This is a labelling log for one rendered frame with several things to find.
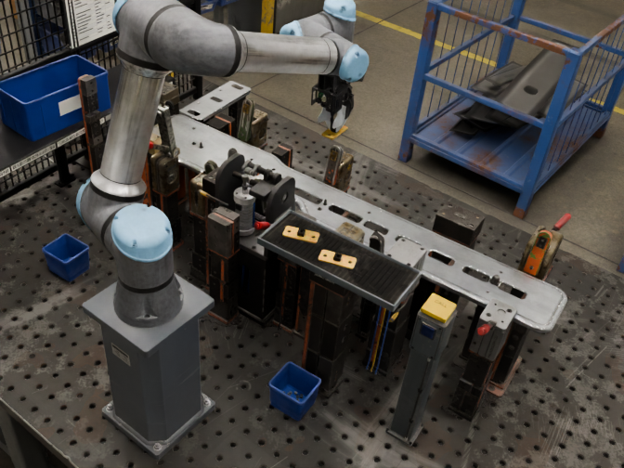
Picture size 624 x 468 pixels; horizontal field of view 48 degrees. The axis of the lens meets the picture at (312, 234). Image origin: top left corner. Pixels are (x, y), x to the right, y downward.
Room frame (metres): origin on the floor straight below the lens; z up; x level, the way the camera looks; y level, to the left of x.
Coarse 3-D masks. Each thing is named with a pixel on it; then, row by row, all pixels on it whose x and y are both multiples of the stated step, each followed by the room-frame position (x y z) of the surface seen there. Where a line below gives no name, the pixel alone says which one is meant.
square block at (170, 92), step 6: (168, 84) 2.12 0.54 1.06; (162, 90) 2.08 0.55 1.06; (168, 90) 2.08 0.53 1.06; (174, 90) 2.09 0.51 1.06; (162, 96) 2.05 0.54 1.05; (168, 96) 2.07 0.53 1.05; (174, 96) 2.09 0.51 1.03; (162, 102) 2.05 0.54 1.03; (174, 102) 2.09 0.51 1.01; (174, 114) 2.09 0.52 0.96
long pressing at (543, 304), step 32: (192, 160) 1.78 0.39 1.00; (224, 160) 1.79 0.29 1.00; (256, 160) 1.81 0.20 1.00; (320, 192) 1.68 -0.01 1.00; (352, 224) 1.55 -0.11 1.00; (384, 224) 1.56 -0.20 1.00; (448, 256) 1.45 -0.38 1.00; (480, 256) 1.46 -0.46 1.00; (448, 288) 1.33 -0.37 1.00; (480, 288) 1.34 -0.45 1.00; (544, 288) 1.36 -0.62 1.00; (544, 320) 1.24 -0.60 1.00
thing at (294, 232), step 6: (288, 228) 1.30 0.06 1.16; (294, 228) 1.30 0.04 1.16; (300, 228) 1.29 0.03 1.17; (282, 234) 1.28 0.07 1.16; (288, 234) 1.28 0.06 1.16; (294, 234) 1.28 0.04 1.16; (300, 234) 1.28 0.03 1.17; (306, 234) 1.28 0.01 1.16; (312, 234) 1.29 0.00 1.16; (318, 234) 1.29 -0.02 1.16; (306, 240) 1.26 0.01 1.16; (312, 240) 1.26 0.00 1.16
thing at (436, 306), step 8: (432, 296) 1.12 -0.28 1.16; (440, 296) 1.12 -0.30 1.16; (424, 304) 1.09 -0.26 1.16; (432, 304) 1.10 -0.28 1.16; (440, 304) 1.10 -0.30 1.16; (448, 304) 1.10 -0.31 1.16; (424, 312) 1.08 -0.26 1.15; (432, 312) 1.07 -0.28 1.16; (440, 312) 1.07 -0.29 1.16; (448, 312) 1.08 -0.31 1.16; (440, 320) 1.06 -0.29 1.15
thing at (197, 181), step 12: (192, 180) 1.58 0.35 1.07; (192, 192) 1.57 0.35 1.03; (192, 204) 1.57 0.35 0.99; (204, 204) 1.56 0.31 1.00; (192, 216) 1.58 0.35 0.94; (204, 216) 1.56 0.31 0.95; (204, 228) 1.56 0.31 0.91; (204, 240) 1.56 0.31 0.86; (192, 252) 1.58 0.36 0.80; (204, 252) 1.56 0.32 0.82; (192, 264) 1.58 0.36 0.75; (204, 264) 1.56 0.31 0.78; (192, 276) 1.57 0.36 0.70; (204, 276) 1.55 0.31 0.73
